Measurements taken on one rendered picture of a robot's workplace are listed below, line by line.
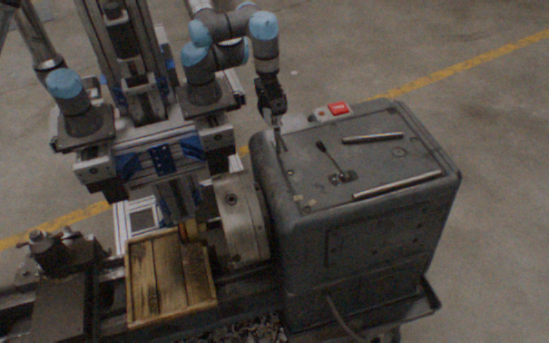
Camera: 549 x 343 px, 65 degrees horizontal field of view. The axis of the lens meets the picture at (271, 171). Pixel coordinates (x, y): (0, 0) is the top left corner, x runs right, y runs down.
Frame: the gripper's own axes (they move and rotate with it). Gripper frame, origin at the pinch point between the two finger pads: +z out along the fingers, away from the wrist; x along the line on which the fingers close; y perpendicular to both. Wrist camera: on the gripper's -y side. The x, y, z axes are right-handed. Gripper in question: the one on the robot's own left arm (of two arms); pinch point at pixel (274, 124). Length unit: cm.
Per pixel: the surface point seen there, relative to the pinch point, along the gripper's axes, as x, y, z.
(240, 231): 19.0, -24.4, 17.3
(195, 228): 32.3, -14.0, 23.1
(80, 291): 75, -16, 38
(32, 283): 95, -2, 45
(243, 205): 16.0, -18.7, 12.6
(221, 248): 25.6, -23.2, 24.7
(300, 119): -12.1, 10.2, 9.3
